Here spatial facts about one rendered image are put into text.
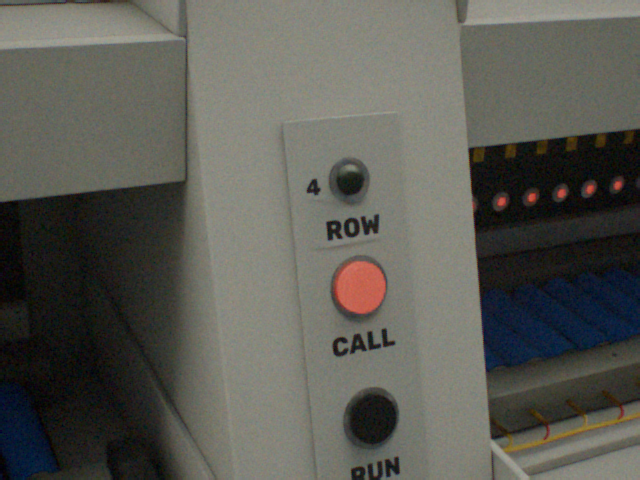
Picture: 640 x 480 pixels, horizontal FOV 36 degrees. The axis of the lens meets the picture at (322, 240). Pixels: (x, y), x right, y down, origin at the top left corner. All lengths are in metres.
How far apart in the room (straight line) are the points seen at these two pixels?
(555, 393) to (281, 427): 0.17
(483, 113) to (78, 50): 0.14
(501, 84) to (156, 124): 0.12
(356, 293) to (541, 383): 0.16
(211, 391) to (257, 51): 0.11
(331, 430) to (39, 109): 0.13
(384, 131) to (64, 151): 0.10
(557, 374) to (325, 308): 0.17
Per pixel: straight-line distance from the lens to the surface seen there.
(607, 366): 0.47
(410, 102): 0.32
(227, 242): 0.29
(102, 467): 0.38
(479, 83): 0.34
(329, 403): 0.31
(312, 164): 0.30
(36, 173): 0.29
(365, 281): 0.31
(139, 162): 0.30
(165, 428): 0.37
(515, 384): 0.44
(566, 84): 0.37
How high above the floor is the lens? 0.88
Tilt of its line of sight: 7 degrees down
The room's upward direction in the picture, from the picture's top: 5 degrees counter-clockwise
